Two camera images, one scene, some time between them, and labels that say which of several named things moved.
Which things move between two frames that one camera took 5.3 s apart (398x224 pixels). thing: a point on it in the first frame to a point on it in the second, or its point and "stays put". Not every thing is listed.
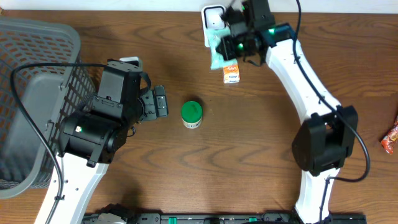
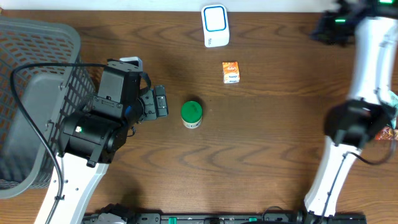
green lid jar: x=191 y=114 stays put
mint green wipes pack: x=213 y=37 to x=392 y=100
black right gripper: x=226 y=45 to x=324 y=32
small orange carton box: x=231 y=74 stays put
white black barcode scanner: x=212 y=20 stays put
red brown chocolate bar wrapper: x=389 y=142 to x=386 y=133
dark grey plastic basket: x=48 y=94 stays put
